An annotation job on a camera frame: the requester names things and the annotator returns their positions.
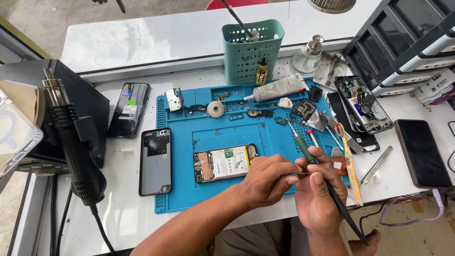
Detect person's right hand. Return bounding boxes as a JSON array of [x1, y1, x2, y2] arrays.
[[294, 146, 349, 234]]

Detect person's left hand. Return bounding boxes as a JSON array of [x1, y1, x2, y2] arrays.
[[241, 154, 303, 211]]

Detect green black soldering iron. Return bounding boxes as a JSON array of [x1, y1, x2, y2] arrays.
[[287, 121, 369, 247]]

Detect opened phone with battery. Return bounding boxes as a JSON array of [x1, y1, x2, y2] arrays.
[[193, 143, 259, 184]]

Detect orange toothbrush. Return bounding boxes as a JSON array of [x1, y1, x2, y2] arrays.
[[334, 122, 364, 207]]

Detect person's grey shorts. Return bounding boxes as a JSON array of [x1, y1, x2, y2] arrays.
[[213, 216, 310, 256]]

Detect person's foot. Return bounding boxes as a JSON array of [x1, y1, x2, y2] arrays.
[[349, 229, 382, 256]]

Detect metal tweezers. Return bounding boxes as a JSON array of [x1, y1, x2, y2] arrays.
[[359, 145, 394, 188]]

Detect black phone speaker part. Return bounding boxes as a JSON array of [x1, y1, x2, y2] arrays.
[[247, 108, 274, 119]]

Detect metal spatula blade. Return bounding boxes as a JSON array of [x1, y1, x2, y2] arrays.
[[325, 114, 364, 155]]

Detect silver metal shield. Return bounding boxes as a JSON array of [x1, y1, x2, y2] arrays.
[[302, 110, 328, 132]]

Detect blue silicone repair mat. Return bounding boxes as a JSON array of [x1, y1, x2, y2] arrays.
[[154, 79, 352, 215]]

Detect white tape roll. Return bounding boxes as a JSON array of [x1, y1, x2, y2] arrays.
[[206, 100, 225, 119]]

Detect white glue tube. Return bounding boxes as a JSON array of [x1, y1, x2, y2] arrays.
[[244, 73, 310, 103]]

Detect small black plastic cover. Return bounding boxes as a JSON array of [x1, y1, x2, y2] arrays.
[[308, 86, 323, 103]]

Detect black yellow glue bottle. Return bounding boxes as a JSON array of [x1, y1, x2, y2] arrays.
[[255, 57, 268, 87]]

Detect grey phone back cover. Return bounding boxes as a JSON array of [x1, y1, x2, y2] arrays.
[[138, 128, 173, 197]]

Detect black smartphone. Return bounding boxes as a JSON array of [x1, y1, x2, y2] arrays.
[[393, 119, 453, 189]]

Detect white phone board cover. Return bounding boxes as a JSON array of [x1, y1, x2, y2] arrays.
[[165, 87, 185, 113]]

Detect glass alcohol dispenser bottle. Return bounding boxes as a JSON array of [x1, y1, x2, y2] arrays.
[[289, 34, 325, 77]]

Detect metal clamp on plastic sheet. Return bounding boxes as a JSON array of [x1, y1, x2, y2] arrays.
[[312, 52, 348, 90]]

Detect teal perforated plastic basket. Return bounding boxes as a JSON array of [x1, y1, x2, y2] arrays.
[[222, 19, 286, 86]]

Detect dark phone with stickers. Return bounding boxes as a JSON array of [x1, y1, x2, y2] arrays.
[[107, 82, 152, 139]]

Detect black brush with metal ferrule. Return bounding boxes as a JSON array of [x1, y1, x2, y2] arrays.
[[220, 0, 260, 42]]

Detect white printed packet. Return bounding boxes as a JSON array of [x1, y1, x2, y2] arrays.
[[412, 69, 455, 104]]

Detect red plastic chair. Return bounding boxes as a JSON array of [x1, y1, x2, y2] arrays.
[[205, 0, 269, 11]]

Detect black drawer cabinet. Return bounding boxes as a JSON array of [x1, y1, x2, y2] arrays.
[[343, 0, 455, 97]]

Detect metal fan grille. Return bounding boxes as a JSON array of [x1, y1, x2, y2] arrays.
[[307, 0, 357, 15]]

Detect black rework station box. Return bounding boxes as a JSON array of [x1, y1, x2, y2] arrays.
[[0, 59, 111, 175]]

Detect black hot air gun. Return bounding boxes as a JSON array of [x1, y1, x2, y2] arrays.
[[41, 68, 118, 256]]

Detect clear phone case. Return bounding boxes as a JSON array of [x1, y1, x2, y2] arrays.
[[0, 89, 44, 178]]

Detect brown cardboard piece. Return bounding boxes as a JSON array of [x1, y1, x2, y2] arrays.
[[0, 80, 40, 123]]

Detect orange flex cable piece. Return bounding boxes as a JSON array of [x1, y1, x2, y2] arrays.
[[331, 146, 348, 176]]

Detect purple cable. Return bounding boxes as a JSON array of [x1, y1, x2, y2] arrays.
[[379, 188, 445, 227]]

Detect disassembled phone frame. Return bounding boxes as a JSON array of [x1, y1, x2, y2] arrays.
[[334, 75, 394, 135]]

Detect thin black cable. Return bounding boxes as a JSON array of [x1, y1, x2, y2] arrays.
[[446, 120, 455, 175]]

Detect black power cables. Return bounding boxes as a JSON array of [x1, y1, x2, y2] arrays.
[[49, 174, 73, 256]]

